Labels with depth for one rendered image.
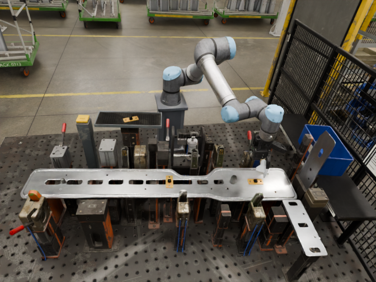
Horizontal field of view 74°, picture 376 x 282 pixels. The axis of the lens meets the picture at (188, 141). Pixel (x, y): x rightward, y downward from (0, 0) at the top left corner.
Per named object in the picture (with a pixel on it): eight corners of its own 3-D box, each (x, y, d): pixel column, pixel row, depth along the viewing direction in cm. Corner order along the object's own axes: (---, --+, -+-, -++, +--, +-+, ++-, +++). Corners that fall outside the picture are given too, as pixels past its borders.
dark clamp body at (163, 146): (154, 197, 158) (153, 153, 134) (154, 182, 168) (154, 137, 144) (170, 197, 159) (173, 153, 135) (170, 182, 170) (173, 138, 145)
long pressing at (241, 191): (14, 203, 114) (13, 201, 113) (34, 168, 131) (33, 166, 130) (299, 201, 128) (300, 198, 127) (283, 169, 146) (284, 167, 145)
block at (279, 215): (258, 252, 135) (273, 224, 118) (253, 233, 144) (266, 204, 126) (275, 252, 136) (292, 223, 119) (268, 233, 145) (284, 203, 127)
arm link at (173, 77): (159, 85, 170) (159, 66, 161) (177, 82, 175) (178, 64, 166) (166, 93, 162) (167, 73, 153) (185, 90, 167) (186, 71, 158)
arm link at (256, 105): (239, 97, 113) (254, 109, 106) (258, 93, 118) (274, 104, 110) (236, 112, 118) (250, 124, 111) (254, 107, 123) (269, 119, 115)
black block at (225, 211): (211, 250, 134) (220, 220, 116) (208, 232, 143) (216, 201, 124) (225, 250, 135) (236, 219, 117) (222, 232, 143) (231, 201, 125)
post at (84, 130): (88, 177, 166) (74, 124, 138) (90, 169, 172) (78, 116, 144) (100, 177, 167) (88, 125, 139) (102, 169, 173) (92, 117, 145)
